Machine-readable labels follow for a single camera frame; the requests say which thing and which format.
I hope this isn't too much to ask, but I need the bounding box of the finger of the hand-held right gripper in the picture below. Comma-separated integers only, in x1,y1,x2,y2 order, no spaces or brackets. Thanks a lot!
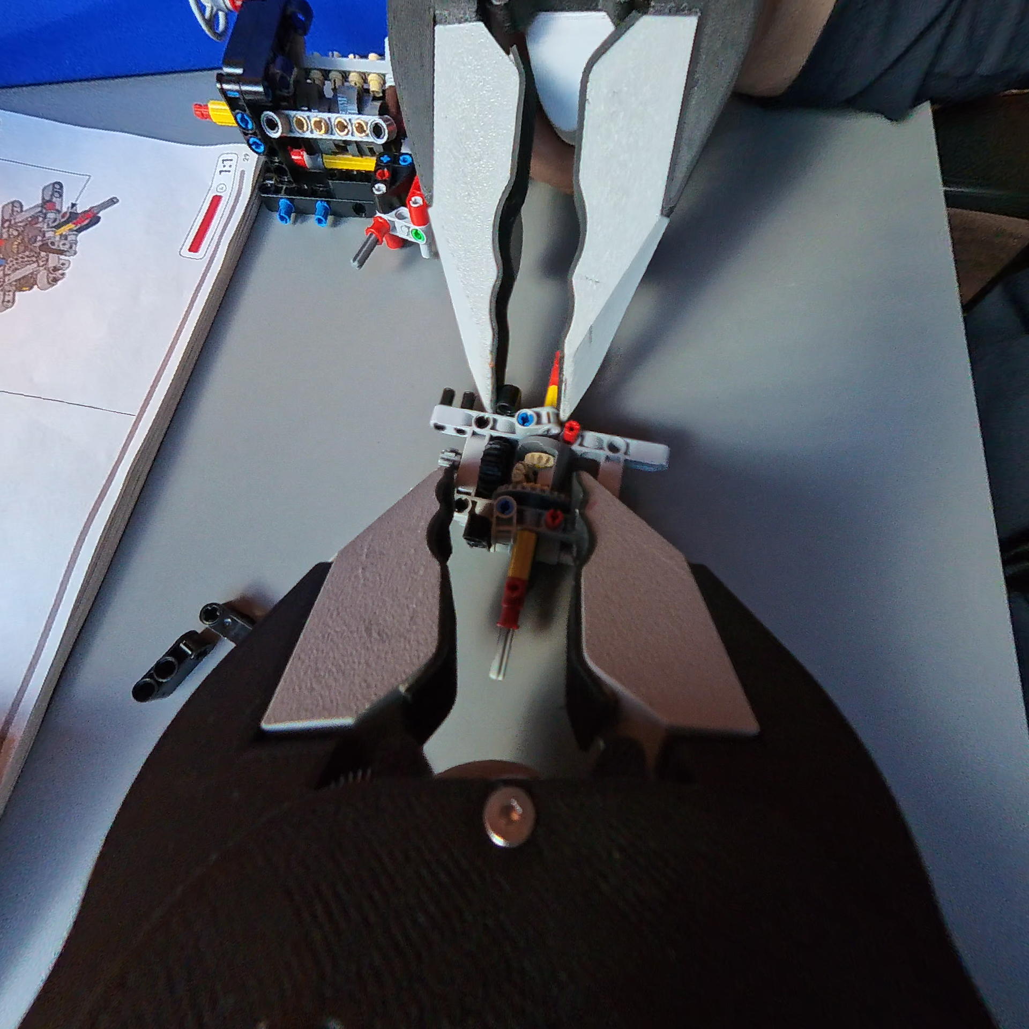
386,0,529,408
560,0,770,416

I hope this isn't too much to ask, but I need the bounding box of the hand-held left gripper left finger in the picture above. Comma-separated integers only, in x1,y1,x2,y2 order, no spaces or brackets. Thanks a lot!
259,466,461,752

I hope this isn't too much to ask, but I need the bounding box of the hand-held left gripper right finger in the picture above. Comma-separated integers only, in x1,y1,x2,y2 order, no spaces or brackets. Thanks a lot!
565,470,763,744

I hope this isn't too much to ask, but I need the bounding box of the small grey toy brick model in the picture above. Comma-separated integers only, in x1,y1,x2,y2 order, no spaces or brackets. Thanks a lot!
430,351,673,683

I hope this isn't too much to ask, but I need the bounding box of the person's right forearm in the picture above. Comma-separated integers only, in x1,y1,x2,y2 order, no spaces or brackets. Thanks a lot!
727,0,1029,123

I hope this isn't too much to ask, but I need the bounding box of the black toy brick connector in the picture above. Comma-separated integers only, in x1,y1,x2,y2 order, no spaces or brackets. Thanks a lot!
132,631,220,705
198,600,260,644

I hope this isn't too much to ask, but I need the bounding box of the large black toy brick model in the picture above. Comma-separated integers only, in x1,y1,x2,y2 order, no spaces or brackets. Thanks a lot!
193,0,441,270

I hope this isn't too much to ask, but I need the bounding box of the instruction booklet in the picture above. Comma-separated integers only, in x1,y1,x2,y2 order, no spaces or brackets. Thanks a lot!
0,108,268,809

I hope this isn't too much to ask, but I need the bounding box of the blue box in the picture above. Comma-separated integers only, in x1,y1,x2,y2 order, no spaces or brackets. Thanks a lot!
0,0,389,91

